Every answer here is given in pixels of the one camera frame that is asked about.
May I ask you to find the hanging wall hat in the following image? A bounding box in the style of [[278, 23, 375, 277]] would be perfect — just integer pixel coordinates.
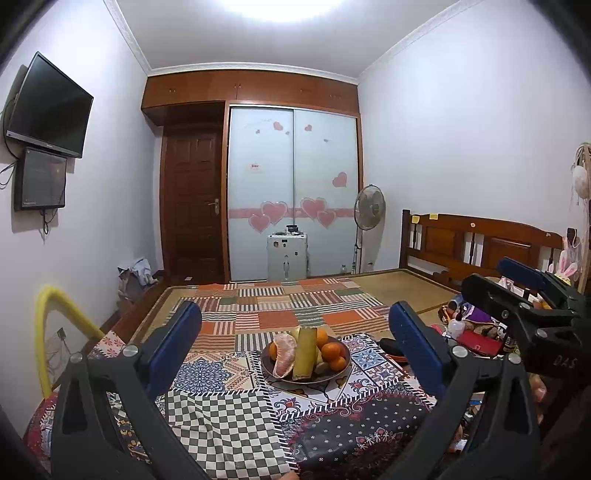
[[571, 144, 591, 208]]

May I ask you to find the patchwork blanket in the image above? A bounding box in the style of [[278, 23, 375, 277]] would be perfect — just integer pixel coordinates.
[[185, 277, 393, 352]]

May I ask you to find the standing fan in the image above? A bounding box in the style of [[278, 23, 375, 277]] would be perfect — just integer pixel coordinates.
[[353, 185, 386, 274]]

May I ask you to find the white box appliance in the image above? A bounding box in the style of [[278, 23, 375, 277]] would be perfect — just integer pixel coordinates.
[[267, 232, 308, 281]]

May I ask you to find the yellow foam tube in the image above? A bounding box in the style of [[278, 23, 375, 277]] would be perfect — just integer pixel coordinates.
[[37, 285, 105, 398]]

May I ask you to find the small wall monitor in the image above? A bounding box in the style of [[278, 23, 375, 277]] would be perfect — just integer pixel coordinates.
[[14, 147, 68, 212]]

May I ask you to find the pile of clothes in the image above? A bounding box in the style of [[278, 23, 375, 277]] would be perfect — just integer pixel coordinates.
[[117, 258, 158, 301]]

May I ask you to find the brown wooden door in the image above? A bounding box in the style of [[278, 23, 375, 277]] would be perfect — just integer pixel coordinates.
[[161, 131, 223, 283]]

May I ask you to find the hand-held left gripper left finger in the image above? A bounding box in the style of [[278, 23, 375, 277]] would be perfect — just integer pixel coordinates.
[[51, 300, 208, 480]]

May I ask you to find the black wall television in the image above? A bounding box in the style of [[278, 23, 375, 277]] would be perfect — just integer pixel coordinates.
[[4, 52, 94, 159]]

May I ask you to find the woven straw bed mat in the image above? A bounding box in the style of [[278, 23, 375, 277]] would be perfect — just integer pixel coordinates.
[[152, 269, 460, 324]]

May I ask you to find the red pouch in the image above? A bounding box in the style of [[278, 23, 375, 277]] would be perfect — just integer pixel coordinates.
[[457, 330, 503, 357]]

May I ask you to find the patterned tablecloth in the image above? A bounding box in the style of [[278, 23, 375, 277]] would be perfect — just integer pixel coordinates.
[[28, 332, 462, 480]]

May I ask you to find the purple round plate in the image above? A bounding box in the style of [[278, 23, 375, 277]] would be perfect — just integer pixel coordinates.
[[260, 339, 352, 385]]

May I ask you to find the wardrobe with pink hearts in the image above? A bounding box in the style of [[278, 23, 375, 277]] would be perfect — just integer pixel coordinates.
[[141, 69, 361, 283]]

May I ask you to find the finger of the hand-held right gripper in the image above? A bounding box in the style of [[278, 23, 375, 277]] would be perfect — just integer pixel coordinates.
[[498, 257, 591, 310], [462, 274, 573, 333]]

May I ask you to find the clear plastic bottle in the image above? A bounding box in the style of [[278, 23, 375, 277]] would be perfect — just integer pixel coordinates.
[[447, 308, 465, 341]]

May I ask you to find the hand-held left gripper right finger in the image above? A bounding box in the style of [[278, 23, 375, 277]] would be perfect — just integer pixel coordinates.
[[388, 302, 541, 480]]

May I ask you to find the peeled pink pomelo piece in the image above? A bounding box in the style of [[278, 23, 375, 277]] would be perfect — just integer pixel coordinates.
[[272, 335, 298, 377]]

